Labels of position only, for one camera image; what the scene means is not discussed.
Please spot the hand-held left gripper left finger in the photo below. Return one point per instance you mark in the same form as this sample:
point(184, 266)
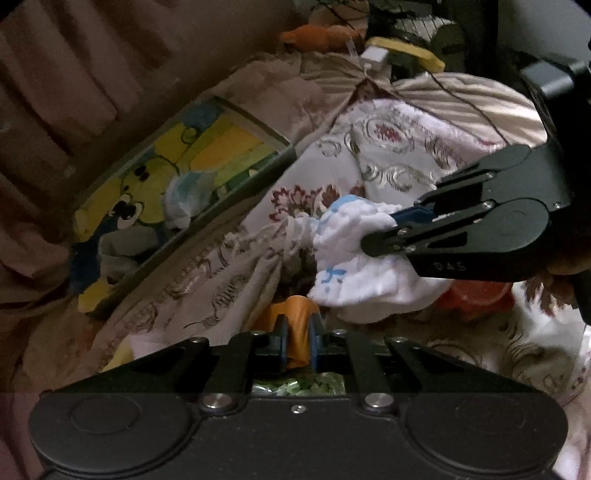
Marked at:
point(282, 344)

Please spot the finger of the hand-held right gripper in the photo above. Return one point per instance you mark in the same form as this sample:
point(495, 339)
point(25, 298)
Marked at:
point(466, 184)
point(443, 233)

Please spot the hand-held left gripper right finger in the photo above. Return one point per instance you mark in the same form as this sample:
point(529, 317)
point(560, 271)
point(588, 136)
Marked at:
point(315, 344)

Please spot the white cloth with blue print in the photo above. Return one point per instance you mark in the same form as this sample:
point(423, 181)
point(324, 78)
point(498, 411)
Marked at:
point(369, 277)

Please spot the cartoon bear printed storage box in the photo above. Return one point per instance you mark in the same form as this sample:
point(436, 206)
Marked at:
point(217, 143)

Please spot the green patterned cloth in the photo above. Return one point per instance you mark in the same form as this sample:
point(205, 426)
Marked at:
point(300, 385)

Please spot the red orange cloth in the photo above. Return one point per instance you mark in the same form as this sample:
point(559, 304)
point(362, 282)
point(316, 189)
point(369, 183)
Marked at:
point(480, 297)

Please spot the floral patterned blanket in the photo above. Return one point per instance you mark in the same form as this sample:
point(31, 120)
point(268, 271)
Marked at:
point(207, 277)

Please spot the yellow flat object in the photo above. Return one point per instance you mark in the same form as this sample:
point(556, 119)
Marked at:
point(406, 48)

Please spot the white charger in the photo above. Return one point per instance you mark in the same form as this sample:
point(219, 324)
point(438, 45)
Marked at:
point(373, 57)

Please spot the light blue cloth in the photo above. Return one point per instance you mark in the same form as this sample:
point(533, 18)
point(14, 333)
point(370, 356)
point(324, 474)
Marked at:
point(189, 198)

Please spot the grey sock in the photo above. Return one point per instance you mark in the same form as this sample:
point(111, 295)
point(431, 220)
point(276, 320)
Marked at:
point(124, 254)

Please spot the orange plush toy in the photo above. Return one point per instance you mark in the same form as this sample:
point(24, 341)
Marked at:
point(318, 37)

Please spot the pink curtain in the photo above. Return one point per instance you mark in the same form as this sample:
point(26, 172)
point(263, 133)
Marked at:
point(60, 69)

